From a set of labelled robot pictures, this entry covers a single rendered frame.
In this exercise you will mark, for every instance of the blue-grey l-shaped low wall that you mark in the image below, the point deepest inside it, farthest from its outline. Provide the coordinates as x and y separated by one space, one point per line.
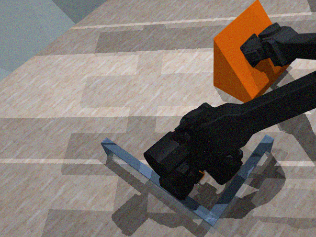
209 216

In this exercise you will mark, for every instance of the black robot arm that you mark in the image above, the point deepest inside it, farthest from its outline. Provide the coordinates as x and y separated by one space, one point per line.
224 129

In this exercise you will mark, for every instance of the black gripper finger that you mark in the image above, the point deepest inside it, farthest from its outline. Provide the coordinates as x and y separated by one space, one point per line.
197 178

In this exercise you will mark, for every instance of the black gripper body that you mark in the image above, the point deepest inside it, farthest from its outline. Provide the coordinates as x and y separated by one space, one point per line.
180 183

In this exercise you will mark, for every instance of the clear l-shaped low wall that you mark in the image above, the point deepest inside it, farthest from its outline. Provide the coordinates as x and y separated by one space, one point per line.
179 205

